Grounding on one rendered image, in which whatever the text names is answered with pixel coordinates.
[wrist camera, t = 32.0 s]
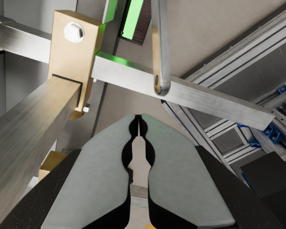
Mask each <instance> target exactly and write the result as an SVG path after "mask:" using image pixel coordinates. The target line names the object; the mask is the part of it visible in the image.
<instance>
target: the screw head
mask: <svg viewBox="0 0 286 229"><path fill-rule="evenodd" d="M64 35H65V38H66V39H68V40H70V41H71V42H74V43H78V42H80V41H81V40H82V39H83V38H84V30H83V28H82V26H81V25H80V24H78V23H76V22H70V23H68V24H67V25H66V27H65V28H64Z"/></svg>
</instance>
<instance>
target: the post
mask: <svg viewBox="0 0 286 229"><path fill-rule="evenodd" d="M80 89H81V83H78V82H75V81H72V80H68V79H65V78H61V77H58V76H55V75H53V76H52V77H51V78H49V79H48V80H47V81H46V82H44V83H43V84H42V85H41V86H40V87H38V88H37V89H36V90H34V91H33V92H32V93H31V94H29V95H28V96H27V97H26V98H24V99H23V100H22V101H20V102H19V103H18V104H17V105H16V106H14V107H13V108H12V109H11V110H9V111H8V112H7V113H6V114H4V115H3V116H2V117H0V223H1V222H2V221H3V220H4V218H5V217H6V216H7V215H8V213H9V212H10V211H11V210H12V209H13V208H14V207H15V205H16V204H17V202H18V201H19V199H20V197H21V196H22V194H23V193H24V191H25V189H26V188H27V186H28V184H29V183H30V181H31V180H32V178H33V176H34V175H35V173H36V171H37V170H38V168H39V167H40V165H41V164H42V162H43V160H44V159H45V157H46V155H47V154H48V152H49V151H50V149H51V147H52V146H53V144H54V143H55V141H56V139H57V138H58V136H59V134H60V133H61V131H62V130H63V128H64V127H65V125H66V123H67V122H68V120H69V119H70V117H71V115H72V113H73V112H74V110H75V109H76V107H77V105H78V100H79V94H80Z"/></svg>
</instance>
